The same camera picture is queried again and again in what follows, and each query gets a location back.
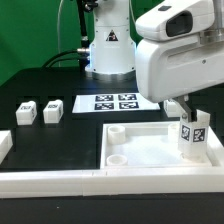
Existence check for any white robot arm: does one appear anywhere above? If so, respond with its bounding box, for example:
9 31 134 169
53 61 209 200
86 0 224 122

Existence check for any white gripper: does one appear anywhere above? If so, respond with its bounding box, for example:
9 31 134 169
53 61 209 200
135 0 224 122

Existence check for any black camera pole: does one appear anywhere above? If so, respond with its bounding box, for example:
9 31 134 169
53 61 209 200
76 0 98 48

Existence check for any white front fence wall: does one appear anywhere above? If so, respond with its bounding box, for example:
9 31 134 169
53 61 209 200
0 167 224 198

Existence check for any white thin cable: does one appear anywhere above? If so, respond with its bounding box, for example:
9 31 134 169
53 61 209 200
57 0 66 68

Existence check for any white square tabletop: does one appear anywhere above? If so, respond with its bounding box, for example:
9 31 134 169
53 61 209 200
100 121 224 169

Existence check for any white left fence block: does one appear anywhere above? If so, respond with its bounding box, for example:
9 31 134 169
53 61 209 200
0 130 13 164

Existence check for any black cable bundle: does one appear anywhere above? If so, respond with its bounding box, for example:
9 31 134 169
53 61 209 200
41 47 91 69

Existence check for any white marker sheet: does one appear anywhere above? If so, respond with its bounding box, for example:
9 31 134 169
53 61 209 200
72 93 160 113

